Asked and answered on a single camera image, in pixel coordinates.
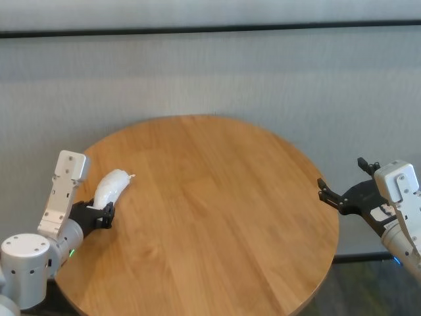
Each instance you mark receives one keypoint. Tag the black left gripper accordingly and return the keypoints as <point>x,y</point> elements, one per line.
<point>82,217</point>

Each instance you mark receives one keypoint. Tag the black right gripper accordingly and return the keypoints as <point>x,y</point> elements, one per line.
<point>361,197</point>

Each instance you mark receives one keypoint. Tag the white plastic-wrapped sandbag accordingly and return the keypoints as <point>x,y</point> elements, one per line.
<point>110,187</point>

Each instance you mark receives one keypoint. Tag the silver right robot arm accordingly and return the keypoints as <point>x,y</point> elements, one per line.
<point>401,250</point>

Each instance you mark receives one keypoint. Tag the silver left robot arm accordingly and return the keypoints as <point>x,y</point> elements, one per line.
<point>26,263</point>

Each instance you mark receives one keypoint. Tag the black wall rail strip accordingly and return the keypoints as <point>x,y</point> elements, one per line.
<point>210,29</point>

